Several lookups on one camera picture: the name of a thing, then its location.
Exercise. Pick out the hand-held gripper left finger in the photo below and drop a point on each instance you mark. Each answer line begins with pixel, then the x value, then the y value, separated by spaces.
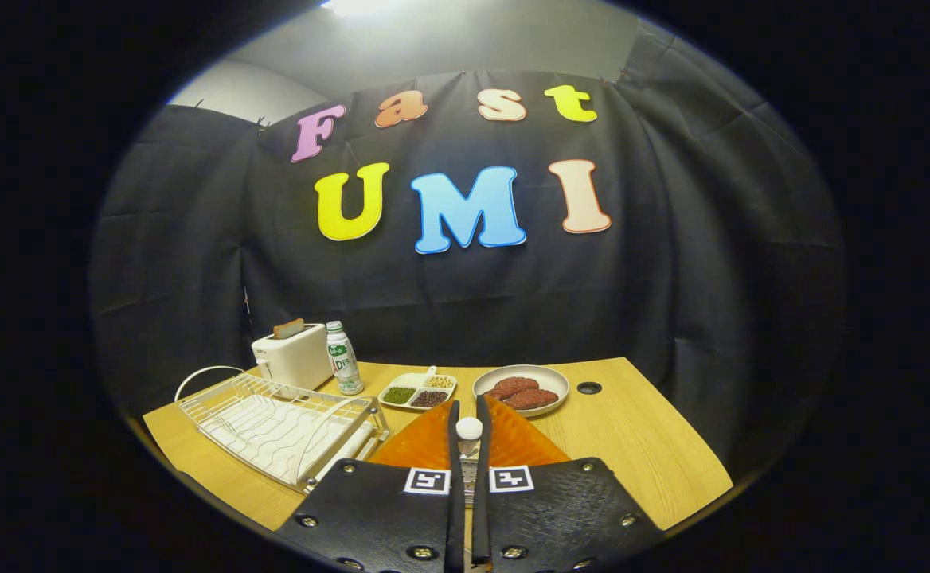
pixel 455 493

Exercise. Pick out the white toaster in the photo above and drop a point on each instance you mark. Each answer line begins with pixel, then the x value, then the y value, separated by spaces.
pixel 294 362

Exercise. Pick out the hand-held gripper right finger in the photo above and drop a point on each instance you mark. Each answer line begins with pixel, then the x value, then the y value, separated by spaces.
pixel 482 493

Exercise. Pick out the black backdrop cloth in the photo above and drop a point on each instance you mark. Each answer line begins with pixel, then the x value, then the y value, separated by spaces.
pixel 449 302

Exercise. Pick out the white green label bottle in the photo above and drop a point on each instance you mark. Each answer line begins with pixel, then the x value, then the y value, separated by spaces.
pixel 343 362

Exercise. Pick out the red meat patty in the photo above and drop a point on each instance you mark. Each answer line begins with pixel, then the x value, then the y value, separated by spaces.
pixel 534 399
pixel 514 386

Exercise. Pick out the brown bread slice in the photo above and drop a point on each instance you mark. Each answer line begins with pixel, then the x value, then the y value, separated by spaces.
pixel 288 328

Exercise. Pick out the beige plate with patties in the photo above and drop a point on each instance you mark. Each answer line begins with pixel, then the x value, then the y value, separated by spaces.
pixel 549 380

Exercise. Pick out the white sectioned bean tray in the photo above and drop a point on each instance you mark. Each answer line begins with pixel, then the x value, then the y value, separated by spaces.
pixel 417 395

